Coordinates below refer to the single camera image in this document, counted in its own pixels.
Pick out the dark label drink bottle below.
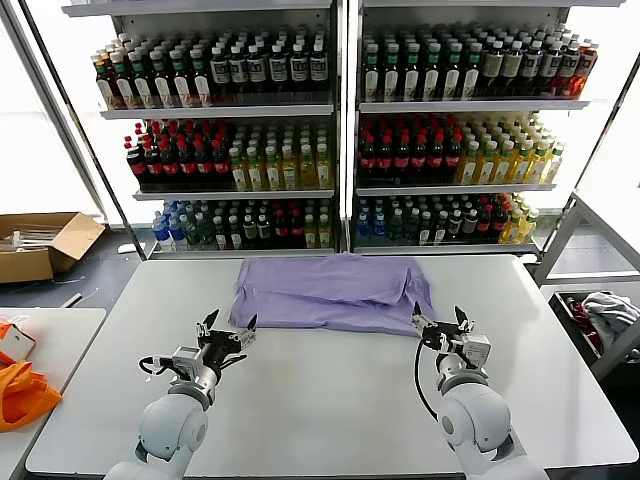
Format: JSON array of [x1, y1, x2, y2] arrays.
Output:
[[519, 40, 544, 97], [538, 40, 564, 97]]

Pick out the black storage bin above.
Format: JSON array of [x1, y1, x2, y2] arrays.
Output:
[[548, 290, 640, 362]]

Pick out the brown cardboard box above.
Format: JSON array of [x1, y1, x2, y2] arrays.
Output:
[[0, 212, 106, 285]]

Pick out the purple printed t-shirt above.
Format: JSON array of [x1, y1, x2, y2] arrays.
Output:
[[228, 252, 437, 339]]

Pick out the yellow juice bottle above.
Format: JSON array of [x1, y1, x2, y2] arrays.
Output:
[[315, 143, 334, 191], [492, 140, 516, 186], [280, 145, 299, 191], [525, 140, 551, 185], [246, 147, 265, 192], [457, 141, 481, 186], [475, 141, 499, 186], [263, 146, 282, 192], [298, 144, 317, 191], [542, 142, 567, 184], [509, 140, 534, 186], [229, 148, 249, 193]]

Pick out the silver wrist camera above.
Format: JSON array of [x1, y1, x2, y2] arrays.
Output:
[[460, 333, 493, 372], [172, 346, 201, 374]]

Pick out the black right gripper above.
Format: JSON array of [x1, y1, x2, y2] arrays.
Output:
[[409, 300, 476, 358]]

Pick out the grey metal frame table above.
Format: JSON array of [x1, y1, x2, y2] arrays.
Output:
[[532, 189, 640, 281]]

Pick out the white side table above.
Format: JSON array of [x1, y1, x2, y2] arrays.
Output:
[[0, 307, 108, 480]]

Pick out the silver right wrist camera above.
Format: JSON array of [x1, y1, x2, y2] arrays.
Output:
[[460, 333, 493, 372]]

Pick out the red drink bottle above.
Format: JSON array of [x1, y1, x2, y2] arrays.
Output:
[[569, 43, 600, 100], [554, 42, 582, 99]]

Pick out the dark metal frame post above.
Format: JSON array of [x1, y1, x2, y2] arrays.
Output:
[[17, 0, 150, 262], [532, 49, 640, 264]]

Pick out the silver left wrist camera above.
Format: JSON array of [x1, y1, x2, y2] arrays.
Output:
[[172, 346, 201, 374]]

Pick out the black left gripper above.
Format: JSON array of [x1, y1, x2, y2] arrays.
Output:
[[195, 308, 260, 375]]

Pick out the grey white garment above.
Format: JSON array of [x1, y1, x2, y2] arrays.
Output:
[[579, 292, 640, 351]]

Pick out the red cap cola bottle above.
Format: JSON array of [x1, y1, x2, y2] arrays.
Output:
[[193, 138, 214, 187], [124, 140, 147, 187], [410, 133, 429, 184], [392, 134, 412, 184], [375, 134, 394, 185], [177, 139, 197, 187], [159, 139, 180, 187], [142, 140, 164, 187], [444, 132, 464, 184], [427, 133, 447, 184], [357, 134, 377, 185], [211, 139, 231, 187]]

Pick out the light grey window beam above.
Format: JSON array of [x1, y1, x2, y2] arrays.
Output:
[[0, 0, 109, 226]]

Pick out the white and orange carton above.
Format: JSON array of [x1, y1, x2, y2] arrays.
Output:
[[0, 314, 37, 362]]

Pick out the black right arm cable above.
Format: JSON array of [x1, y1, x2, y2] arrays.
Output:
[[412, 335, 441, 419]]

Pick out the white cap dark bottle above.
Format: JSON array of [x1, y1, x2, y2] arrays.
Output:
[[209, 45, 230, 99], [247, 44, 267, 97], [308, 43, 329, 96], [268, 44, 289, 96], [228, 45, 249, 98], [288, 43, 309, 96]]

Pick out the beige label dark bottle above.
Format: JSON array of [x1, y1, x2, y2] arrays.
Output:
[[482, 40, 505, 99], [501, 40, 525, 98]]

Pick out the red garment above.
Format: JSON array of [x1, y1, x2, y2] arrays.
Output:
[[569, 299, 604, 359]]

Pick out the grey metal shelving unit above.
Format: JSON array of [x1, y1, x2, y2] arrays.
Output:
[[62, 0, 344, 261], [347, 0, 626, 259]]

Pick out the orange fabric bag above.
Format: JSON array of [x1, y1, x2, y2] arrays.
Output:
[[0, 351, 64, 434]]

